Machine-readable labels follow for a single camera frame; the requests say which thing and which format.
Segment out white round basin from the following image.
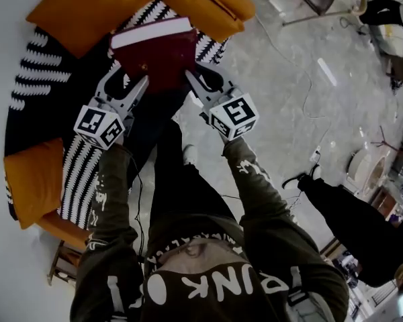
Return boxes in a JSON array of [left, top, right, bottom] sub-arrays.
[[346, 148, 388, 195]]

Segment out orange sofa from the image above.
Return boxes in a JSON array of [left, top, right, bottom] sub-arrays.
[[3, 0, 257, 252]]

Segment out black and white patterned blanket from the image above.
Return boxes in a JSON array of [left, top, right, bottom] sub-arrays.
[[5, 0, 230, 231]]

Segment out person's left forearm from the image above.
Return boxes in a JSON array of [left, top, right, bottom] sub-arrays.
[[86, 142, 140, 244]]

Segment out person's legs in dark trousers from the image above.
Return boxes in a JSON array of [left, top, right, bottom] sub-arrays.
[[149, 117, 244, 227]]

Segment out white floor cable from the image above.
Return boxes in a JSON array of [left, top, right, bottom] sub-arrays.
[[254, 11, 334, 162]]

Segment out person's white shoe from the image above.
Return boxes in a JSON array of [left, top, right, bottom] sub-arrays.
[[182, 144, 199, 166]]

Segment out thin black cable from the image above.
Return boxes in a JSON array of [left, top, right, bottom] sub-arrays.
[[129, 152, 146, 258]]

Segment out small wooden cabinet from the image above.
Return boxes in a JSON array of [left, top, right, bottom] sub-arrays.
[[369, 185, 401, 221]]

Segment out orange back cushion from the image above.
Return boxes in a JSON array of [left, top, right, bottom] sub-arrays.
[[26, 0, 166, 59]]

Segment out metal frame chair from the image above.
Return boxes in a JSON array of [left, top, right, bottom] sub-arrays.
[[281, 0, 369, 27]]

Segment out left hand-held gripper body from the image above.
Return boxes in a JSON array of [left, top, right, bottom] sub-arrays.
[[73, 91, 136, 152]]

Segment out dark red hardcover book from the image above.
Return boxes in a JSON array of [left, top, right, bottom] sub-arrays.
[[109, 16, 199, 95]]

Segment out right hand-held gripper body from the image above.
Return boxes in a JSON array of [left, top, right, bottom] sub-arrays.
[[197, 85, 260, 141]]

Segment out person's torso in dark shirt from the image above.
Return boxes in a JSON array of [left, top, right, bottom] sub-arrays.
[[70, 209, 351, 322]]

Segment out dark coat stand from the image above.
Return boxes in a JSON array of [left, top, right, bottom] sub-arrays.
[[370, 125, 403, 153]]

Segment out person's right forearm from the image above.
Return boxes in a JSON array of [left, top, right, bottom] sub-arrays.
[[221, 136, 298, 224]]

